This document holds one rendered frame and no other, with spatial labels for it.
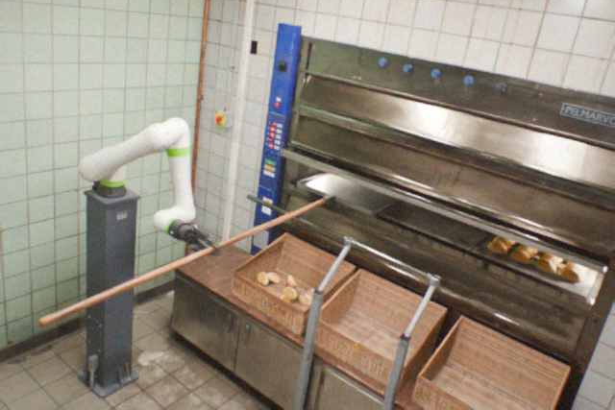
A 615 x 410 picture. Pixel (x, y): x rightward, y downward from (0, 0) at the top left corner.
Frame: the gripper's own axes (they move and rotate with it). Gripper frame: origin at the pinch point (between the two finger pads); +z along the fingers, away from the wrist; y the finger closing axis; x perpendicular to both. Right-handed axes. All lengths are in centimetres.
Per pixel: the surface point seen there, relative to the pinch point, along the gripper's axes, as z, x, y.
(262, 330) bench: 1, -45, 66
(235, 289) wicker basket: -26, -50, 55
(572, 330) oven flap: 141, -98, 15
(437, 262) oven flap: 71, -100, 11
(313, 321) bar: 36, -39, 38
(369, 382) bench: 70, -45, 59
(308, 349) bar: 36, -39, 55
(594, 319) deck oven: 148, -97, 5
